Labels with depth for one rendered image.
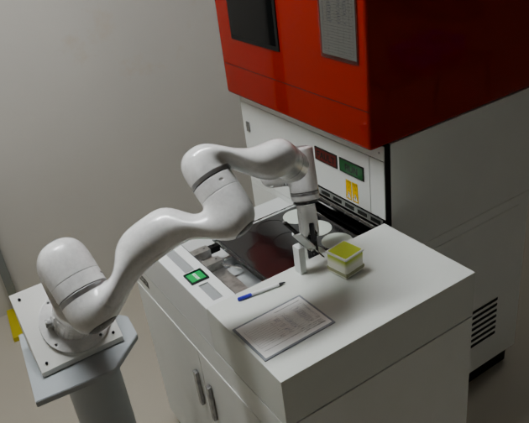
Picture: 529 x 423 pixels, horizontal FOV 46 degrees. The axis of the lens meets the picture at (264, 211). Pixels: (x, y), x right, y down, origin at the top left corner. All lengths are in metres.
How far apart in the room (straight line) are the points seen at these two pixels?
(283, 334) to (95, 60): 2.07
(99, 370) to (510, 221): 1.52
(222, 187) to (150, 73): 2.02
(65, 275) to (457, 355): 1.08
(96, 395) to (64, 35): 1.85
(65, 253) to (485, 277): 1.58
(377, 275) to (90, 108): 2.01
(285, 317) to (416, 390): 0.44
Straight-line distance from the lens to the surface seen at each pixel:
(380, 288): 1.68
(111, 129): 3.37
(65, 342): 1.84
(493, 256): 2.46
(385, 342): 1.61
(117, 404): 1.99
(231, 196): 1.38
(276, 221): 2.13
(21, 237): 3.49
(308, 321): 1.58
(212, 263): 1.95
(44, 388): 1.83
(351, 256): 1.68
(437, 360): 1.82
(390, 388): 1.72
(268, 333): 1.55
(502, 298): 2.64
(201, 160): 1.40
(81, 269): 1.46
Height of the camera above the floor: 1.97
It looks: 29 degrees down
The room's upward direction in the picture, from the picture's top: 8 degrees counter-clockwise
